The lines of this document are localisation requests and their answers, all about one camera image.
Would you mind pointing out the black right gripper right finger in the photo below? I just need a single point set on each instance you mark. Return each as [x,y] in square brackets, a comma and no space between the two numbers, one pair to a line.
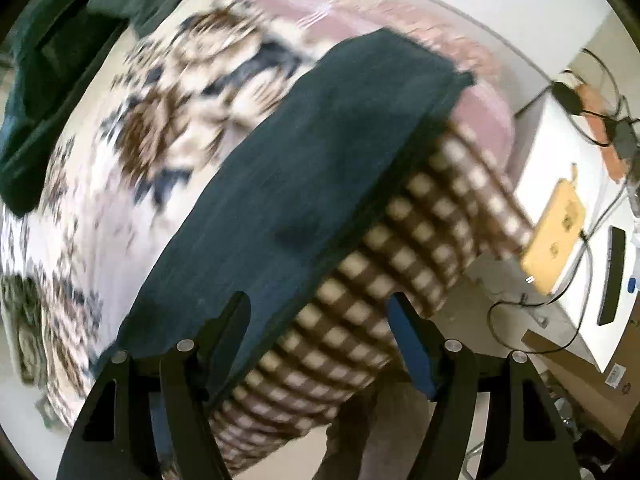
[524,438]

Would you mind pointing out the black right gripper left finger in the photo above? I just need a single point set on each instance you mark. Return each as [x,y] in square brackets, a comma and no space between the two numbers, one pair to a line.
[116,433]

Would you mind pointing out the dark blue denim jeans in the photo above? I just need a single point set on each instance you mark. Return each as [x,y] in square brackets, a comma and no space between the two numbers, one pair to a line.
[294,198]

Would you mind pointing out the brown cardboard box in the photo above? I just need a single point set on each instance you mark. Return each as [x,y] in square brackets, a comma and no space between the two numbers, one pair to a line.
[609,397]

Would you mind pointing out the white bedside cabinet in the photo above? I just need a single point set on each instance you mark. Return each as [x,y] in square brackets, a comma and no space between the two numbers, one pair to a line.
[568,284]

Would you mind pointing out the yellow phone case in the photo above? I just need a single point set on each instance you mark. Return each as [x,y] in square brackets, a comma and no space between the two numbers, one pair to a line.
[555,236]

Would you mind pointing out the black remote control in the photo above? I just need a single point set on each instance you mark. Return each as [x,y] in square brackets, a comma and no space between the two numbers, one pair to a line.
[614,276]

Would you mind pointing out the floral bed cover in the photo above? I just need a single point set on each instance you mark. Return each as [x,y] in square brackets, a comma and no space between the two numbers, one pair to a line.
[155,125]

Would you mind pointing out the dark teal plush blanket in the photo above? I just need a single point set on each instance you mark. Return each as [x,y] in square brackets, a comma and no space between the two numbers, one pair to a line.
[58,47]

